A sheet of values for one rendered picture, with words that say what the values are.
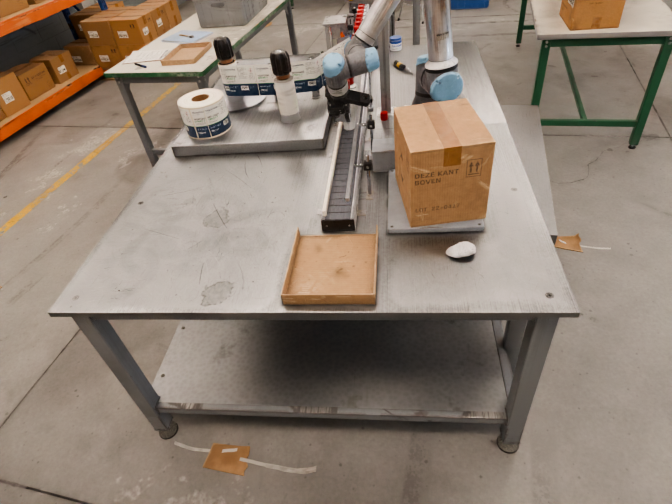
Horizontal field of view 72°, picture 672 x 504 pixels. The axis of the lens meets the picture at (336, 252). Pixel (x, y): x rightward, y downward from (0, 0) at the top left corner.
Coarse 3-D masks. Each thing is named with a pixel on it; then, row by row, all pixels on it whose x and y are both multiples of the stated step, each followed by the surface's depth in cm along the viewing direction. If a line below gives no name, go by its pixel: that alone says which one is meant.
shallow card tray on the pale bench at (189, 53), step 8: (176, 48) 326; (184, 48) 332; (192, 48) 330; (200, 48) 328; (208, 48) 324; (168, 56) 316; (176, 56) 320; (184, 56) 318; (192, 56) 317; (200, 56) 312; (168, 64) 308; (176, 64) 307; (184, 64) 306
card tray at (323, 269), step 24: (312, 240) 150; (336, 240) 149; (360, 240) 148; (288, 264) 137; (312, 264) 142; (336, 264) 140; (360, 264) 139; (288, 288) 135; (312, 288) 134; (336, 288) 133; (360, 288) 132
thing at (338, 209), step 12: (360, 120) 200; (348, 132) 193; (348, 144) 186; (348, 156) 178; (336, 168) 173; (348, 168) 172; (336, 180) 167; (336, 192) 161; (336, 204) 156; (348, 204) 155; (336, 216) 151; (348, 216) 150
